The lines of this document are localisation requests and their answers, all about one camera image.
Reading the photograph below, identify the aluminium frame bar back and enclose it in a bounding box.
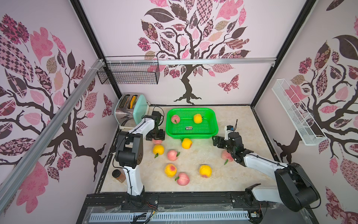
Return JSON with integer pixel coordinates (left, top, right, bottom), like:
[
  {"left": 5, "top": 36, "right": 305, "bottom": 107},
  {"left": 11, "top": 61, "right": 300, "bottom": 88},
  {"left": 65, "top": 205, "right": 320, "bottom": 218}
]
[{"left": 106, "top": 57, "right": 277, "bottom": 65}]

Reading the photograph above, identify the white vented cable duct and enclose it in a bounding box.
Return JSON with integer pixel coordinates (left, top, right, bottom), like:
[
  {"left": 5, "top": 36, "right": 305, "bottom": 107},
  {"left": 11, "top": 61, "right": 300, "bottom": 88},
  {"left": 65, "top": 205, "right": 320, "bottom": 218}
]
[{"left": 88, "top": 211, "right": 250, "bottom": 224}]

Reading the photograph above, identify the brown spice jar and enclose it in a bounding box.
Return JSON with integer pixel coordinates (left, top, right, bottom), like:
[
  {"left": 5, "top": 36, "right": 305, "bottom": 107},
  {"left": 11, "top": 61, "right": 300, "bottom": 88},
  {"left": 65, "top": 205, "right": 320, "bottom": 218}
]
[{"left": 112, "top": 169, "right": 126, "bottom": 183}]

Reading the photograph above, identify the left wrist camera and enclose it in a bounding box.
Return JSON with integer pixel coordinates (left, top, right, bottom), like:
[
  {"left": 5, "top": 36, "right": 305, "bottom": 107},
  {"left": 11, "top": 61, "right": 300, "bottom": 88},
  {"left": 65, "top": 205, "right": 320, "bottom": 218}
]
[{"left": 152, "top": 111, "right": 164, "bottom": 126}]

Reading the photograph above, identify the pink peach front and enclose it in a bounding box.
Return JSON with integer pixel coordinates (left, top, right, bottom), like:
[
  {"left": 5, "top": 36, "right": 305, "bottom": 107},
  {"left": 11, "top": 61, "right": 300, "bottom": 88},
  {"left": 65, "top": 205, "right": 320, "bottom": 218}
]
[{"left": 175, "top": 173, "right": 190, "bottom": 186}]

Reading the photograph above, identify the green plastic basket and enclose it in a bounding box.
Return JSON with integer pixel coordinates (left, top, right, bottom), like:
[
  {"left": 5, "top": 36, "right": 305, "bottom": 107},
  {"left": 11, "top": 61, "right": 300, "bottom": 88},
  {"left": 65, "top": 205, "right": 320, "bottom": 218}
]
[{"left": 166, "top": 108, "right": 219, "bottom": 139}]

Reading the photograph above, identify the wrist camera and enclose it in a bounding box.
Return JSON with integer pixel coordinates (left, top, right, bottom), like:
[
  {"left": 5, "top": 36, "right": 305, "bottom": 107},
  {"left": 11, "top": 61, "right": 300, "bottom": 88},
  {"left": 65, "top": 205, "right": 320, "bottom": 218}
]
[
  {"left": 152, "top": 111, "right": 164, "bottom": 126},
  {"left": 224, "top": 125, "right": 235, "bottom": 141}
]

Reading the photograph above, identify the mint green toaster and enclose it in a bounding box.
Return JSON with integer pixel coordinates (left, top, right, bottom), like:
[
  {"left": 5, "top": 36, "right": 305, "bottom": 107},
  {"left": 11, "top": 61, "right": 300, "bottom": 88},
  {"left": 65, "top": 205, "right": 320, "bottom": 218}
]
[{"left": 114, "top": 93, "right": 151, "bottom": 129}]

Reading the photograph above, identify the aluminium frame bar left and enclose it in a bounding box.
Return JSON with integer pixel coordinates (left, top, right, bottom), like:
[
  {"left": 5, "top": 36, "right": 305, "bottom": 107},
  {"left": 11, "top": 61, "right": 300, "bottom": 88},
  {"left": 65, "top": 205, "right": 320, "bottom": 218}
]
[{"left": 1, "top": 59, "right": 104, "bottom": 213}]

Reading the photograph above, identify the black wire wall basket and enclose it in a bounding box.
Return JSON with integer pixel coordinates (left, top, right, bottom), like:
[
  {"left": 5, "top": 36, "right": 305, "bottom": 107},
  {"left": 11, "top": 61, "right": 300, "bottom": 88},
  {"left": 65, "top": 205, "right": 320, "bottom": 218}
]
[{"left": 97, "top": 55, "right": 160, "bottom": 85}]

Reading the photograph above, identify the yellow peach left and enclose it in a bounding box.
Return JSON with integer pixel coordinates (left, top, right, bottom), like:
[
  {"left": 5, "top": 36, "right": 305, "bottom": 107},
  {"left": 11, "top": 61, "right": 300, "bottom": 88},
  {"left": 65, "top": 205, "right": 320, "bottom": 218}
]
[{"left": 153, "top": 144, "right": 165, "bottom": 158}]

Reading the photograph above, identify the yellow peach with red blush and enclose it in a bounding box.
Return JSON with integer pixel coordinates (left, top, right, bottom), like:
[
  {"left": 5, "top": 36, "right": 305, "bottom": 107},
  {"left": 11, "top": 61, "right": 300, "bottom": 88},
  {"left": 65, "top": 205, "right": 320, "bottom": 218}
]
[{"left": 193, "top": 114, "right": 203, "bottom": 124}]

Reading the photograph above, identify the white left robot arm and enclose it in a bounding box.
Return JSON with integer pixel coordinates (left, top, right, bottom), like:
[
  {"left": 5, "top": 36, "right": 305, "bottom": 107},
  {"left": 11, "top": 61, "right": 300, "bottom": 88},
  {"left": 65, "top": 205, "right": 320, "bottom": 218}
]
[{"left": 115, "top": 115, "right": 165, "bottom": 197}]

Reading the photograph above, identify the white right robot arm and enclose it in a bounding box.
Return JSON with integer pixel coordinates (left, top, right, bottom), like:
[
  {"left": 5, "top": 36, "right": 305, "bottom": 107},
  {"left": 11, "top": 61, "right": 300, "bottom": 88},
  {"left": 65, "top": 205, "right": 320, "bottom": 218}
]
[{"left": 212, "top": 132, "right": 322, "bottom": 212}]

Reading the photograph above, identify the large pink peach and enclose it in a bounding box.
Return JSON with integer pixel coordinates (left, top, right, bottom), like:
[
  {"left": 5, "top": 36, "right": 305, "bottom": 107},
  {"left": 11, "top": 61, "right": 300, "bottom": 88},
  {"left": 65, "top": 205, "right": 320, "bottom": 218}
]
[{"left": 152, "top": 140, "right": 163, "bottom": 145}]

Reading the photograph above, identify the yellow peach front right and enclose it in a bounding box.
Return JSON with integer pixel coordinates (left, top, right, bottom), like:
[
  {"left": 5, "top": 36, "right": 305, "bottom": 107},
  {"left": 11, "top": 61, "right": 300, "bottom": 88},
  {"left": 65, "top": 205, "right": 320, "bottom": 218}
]
[{"left": 199, "top": 165, "right": 212, "bottom": 178}]

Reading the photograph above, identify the yellow peach near basket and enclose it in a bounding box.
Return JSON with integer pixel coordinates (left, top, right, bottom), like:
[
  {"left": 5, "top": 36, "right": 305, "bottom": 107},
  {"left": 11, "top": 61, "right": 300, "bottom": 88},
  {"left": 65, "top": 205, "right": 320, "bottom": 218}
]
[{"left": 181, "top": 138, "right": 193, "bottom": 149}]

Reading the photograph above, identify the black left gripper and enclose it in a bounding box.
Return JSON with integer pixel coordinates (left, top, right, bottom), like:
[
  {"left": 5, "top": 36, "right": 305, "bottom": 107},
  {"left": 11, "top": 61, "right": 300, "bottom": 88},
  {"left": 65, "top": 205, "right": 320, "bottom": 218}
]
[{"left": 145, "top": 127, "right": 165, "bottom": 141}]

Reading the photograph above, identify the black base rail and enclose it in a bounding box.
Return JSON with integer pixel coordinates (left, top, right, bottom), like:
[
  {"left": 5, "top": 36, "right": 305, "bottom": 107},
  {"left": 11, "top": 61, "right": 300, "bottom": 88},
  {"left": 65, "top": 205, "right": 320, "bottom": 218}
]
[{"left": 76, "top": 191, "right": 319, "bottom": 224}]

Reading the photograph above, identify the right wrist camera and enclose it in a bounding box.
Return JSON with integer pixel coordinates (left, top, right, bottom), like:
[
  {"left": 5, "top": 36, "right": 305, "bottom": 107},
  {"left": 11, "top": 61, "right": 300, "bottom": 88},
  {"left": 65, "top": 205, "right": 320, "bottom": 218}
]
[{"left": 224, "top": 125, "right": 235, "bottom": 141}]

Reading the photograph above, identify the small pink peach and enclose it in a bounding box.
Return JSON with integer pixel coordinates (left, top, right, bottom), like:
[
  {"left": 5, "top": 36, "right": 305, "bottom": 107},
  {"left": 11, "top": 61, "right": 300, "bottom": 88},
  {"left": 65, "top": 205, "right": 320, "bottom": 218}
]
[{"left": 221, "top": 150, "right": 234, "bottom": 165}]

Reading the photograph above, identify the aluminium frame bar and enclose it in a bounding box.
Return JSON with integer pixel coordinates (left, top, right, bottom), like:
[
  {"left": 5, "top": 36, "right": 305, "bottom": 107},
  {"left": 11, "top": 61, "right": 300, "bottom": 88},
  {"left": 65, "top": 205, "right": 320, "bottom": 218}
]
[
  {"left": 1, "top": 59, "right": 104, "bottom": 213},
  {"left": 106, "top": 57, "right": 277, "bottom": 65}
]

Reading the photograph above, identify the yellow red peach front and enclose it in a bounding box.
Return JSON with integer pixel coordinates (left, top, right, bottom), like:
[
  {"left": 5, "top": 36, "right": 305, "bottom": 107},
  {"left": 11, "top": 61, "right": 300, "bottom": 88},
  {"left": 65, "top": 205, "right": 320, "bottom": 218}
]
[{"left": 165, "top": 163, "right": 177, "bottom": 178}]

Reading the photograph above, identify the white wire wall shelf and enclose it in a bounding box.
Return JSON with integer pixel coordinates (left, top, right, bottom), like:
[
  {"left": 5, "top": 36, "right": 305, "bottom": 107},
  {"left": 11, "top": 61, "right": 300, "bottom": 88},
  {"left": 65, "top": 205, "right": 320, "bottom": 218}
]
[{"left": 272, "top": 79, "right": 328, "bottom": 146}]

